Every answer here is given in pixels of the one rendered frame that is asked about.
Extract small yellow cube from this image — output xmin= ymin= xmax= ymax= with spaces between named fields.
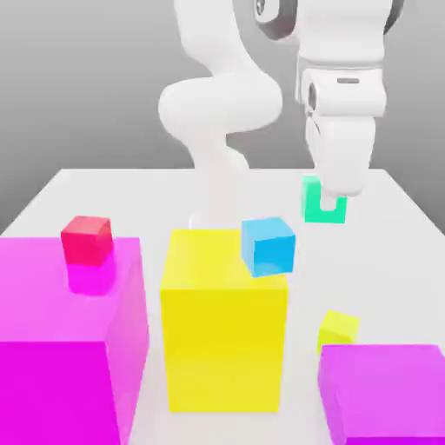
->
xmin=316 ymin=309 xmax=362 ymax=355

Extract small green cube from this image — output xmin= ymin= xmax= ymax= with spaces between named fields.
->
xmin=300 ymin=175 xmax=349 ymax=224

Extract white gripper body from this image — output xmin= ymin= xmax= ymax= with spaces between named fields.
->
xmin=304 ymin=114 xmax=377 ymax=198

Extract small blue cube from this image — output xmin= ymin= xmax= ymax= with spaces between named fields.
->
xmin=241 ymin=216 xmax=297 ymax=279

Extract large yellow box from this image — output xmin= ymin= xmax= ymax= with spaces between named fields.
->
xmin=159 ymin=228 xmax=289 ymax=414

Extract large magenta box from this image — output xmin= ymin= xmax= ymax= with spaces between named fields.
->
xmin=316 ymin=343 xmax=445 ymax=445
xmin=0 ymin=236 xmax=150 ymax=445

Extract small red cube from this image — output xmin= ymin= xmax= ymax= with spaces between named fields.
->
xmin=60 ymin=215 xmax=115 ymax=268

